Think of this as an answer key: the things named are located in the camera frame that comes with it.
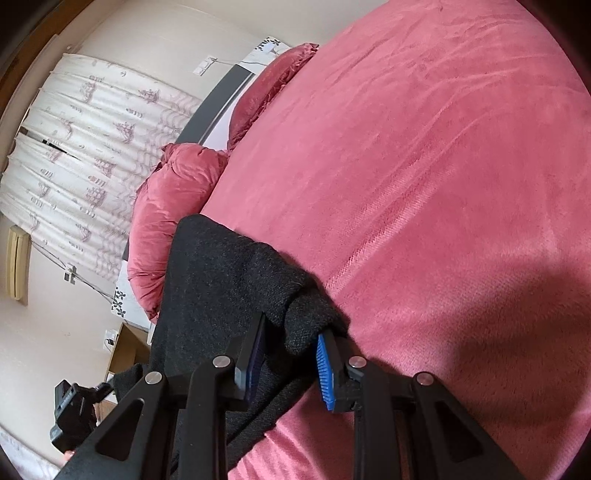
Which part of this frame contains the black knit garment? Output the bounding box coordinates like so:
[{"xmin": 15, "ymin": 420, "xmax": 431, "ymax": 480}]
[{"xmin": 108, "ymin": 215, "xmax": 352, "ymax": 480}]

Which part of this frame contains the pink velvet pillow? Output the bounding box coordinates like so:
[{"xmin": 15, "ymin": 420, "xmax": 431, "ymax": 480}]
[
  {"xmin": 127, "ymin": 142, "xmax": 230, "ymax": 324},
  {"xmin": 227, "ymin": 43, "xmax": 320, "ymax": 151}
]

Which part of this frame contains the grey headboard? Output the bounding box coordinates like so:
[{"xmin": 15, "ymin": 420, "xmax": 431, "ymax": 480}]
[{"xmin": 122, "ymin": 62, "xmax": 259, "ymax": 266}]

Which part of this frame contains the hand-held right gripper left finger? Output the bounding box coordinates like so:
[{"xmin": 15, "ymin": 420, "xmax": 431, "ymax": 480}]
[{"xmin": 55, "ymin": 313, "xmax": 269, "ymax": 480}]

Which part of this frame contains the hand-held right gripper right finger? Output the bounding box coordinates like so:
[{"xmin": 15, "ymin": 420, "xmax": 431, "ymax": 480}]
[{"xmin": 317, "ymin": 330, "xmax": 527, "ymax": 480}]

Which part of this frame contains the beige air conditioner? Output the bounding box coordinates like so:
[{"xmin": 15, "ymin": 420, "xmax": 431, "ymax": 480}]
[{"xmin": 6, "ymin": 225, "xmax": 32, "ymax": 305}]

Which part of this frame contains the wooden nightstand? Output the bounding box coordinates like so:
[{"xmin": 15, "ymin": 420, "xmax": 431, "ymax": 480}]
[{"xmin": 105, "ymin": 322, "xmax": 153, "ymax": 384}]

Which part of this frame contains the pink bed blanket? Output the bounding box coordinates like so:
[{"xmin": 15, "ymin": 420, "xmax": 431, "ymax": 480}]
[{"xmin": 198, "ymin": 0, "xmax": 591, "ymax": 480}]

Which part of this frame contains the white patterned curtain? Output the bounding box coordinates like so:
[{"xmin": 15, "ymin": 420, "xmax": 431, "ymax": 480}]
[{"xmin": 0, "ymin": 53, "xmax": 204, "ymax": 283}]

